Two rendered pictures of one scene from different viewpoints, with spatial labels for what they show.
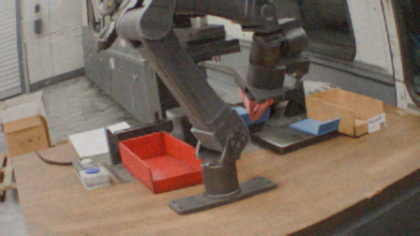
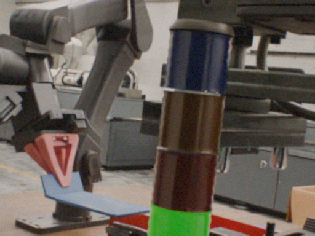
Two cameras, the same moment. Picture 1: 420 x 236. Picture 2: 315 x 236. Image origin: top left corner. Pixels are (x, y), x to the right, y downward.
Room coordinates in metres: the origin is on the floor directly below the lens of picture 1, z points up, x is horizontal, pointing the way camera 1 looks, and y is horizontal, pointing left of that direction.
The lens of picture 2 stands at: (2.05, -0.37, 1.16)
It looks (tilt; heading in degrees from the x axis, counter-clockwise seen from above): 3 degrees down; 152
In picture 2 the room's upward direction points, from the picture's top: 6 degrees clockwise
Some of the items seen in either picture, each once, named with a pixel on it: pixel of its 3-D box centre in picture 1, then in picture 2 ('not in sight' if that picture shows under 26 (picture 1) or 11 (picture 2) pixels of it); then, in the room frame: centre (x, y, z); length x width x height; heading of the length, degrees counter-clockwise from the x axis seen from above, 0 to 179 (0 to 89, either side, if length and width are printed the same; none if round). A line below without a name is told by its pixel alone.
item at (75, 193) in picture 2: (239, 110); (95, 192); (1.33, -0.06, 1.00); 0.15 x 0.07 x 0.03; 22
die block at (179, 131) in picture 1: (214, 123); not in sight; (1.52, -0.01, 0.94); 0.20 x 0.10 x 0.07; 111
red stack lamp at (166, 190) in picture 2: not in sight; (184, 177); (1.75, -0.19, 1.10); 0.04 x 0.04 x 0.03
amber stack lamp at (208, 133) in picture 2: not in sight; (191, 120); (1.75, -0.19, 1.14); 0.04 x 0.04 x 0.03
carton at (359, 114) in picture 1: (347, 112); not in sight; (1.44, -0.35, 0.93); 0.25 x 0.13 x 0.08; 21
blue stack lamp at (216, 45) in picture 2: not in sight; (197, 62); (1.75, -0.19, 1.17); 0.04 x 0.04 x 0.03
